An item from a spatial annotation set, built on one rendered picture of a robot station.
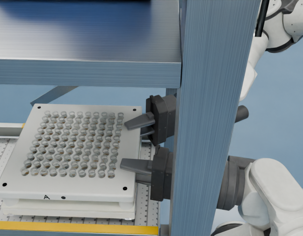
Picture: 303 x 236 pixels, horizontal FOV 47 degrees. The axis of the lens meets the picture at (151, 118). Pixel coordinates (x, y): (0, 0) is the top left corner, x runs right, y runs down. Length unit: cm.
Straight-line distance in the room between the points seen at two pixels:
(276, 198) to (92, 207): 32
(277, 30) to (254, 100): 157
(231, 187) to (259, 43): 44
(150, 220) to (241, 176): 21
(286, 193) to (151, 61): 36
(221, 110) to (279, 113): 210
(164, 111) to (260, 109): 177
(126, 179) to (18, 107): 194
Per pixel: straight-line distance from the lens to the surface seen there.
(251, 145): 217
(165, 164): 60
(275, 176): 61
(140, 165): 63
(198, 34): 31
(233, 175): 61
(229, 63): 33
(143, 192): 76
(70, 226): 69
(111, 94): 247
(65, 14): 42
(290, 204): 59
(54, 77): 35
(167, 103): 73
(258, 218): 67
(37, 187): 65
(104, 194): 61
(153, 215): 73
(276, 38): 97
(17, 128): 91
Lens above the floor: 150
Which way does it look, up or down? 41 degrees down
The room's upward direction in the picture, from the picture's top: straight up
